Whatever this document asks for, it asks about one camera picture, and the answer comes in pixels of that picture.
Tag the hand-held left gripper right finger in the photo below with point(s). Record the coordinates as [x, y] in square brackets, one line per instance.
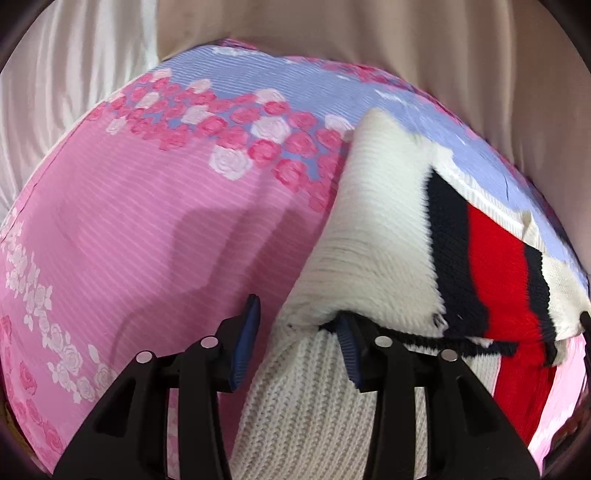
[348, 350]

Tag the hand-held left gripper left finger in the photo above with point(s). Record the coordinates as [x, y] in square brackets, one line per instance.
[245, 341]

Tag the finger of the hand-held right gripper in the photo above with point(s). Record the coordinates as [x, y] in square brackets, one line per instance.
[586, 319]

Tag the white knit sweater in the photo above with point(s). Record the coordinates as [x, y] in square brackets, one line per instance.
[369, 207]

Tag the pink floral bed sheet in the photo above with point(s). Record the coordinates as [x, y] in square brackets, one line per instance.
[138, 230]

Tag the white satin curtain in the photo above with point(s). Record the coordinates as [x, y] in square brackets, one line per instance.
[69, 92]

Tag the beige curtain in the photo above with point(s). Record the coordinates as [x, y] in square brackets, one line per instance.
[369, 27]

